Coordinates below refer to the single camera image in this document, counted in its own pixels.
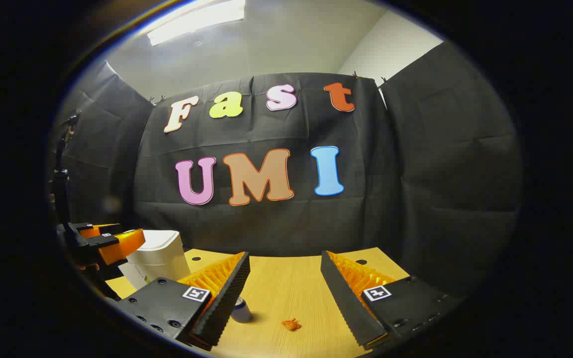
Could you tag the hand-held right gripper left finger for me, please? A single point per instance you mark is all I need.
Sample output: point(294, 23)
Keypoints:
point(227, 293)

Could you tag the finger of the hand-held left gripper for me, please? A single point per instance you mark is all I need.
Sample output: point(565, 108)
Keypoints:
point(122, 247)
point(98, 229)

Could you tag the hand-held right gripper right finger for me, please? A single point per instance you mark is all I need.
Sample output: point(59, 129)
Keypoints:
point(343, 293)

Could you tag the silver blue pop can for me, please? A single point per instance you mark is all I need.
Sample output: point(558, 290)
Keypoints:
point(241, 311)

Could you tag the white desktop garbage bin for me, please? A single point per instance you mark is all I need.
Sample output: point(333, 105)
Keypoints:
point(159, 256)

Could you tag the orange paper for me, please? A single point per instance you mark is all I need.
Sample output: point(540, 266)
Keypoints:
point(291, 324)

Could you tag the wooden desktop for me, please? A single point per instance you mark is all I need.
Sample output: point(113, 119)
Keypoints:
point(286, 283)

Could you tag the black backdrop cloth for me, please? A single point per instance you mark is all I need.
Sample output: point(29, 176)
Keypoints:
point(416, 174)

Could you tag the ceiling light panel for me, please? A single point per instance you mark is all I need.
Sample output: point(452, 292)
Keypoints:
point(197, 22)

